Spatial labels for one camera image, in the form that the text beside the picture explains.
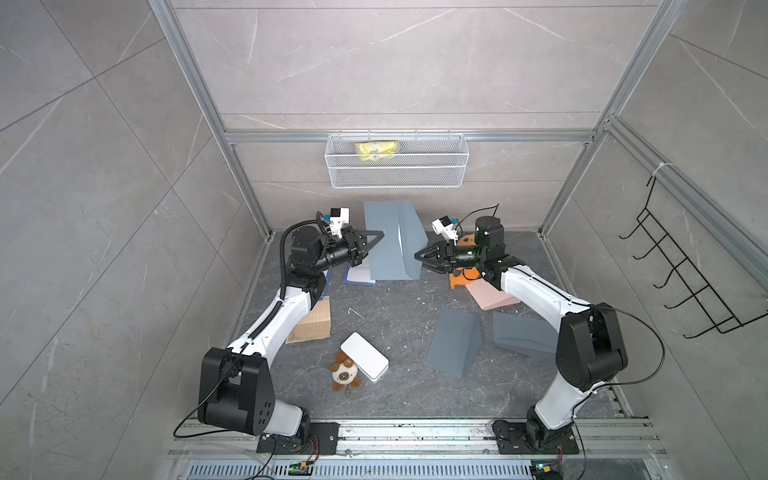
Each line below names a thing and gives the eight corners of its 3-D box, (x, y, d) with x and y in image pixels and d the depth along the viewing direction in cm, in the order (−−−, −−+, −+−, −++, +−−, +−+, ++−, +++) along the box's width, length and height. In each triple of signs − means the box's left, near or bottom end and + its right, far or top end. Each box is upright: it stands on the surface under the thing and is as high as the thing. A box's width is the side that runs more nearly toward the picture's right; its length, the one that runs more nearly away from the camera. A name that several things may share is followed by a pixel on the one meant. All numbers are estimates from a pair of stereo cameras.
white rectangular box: (341, 350, 90) (338, 344, 86) (359, 334, 93) (358, 327, 90) (376, 389, 83) (375, 384, 79) (394, 370, 86) (394, 364, 82)
